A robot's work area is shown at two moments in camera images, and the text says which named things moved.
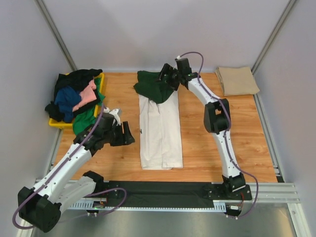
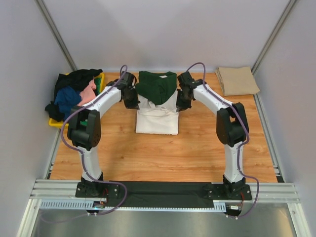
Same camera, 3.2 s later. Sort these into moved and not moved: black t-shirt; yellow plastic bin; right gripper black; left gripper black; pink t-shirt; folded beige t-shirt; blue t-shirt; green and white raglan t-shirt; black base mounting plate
Moved: right gripper black; green and white raglan t-shirt; left gripper black
Not moved: yellow plastic bin; black base mounting plate; black t-shirt; pink t-shirt; blue t-shirt; folded beige t-shirt
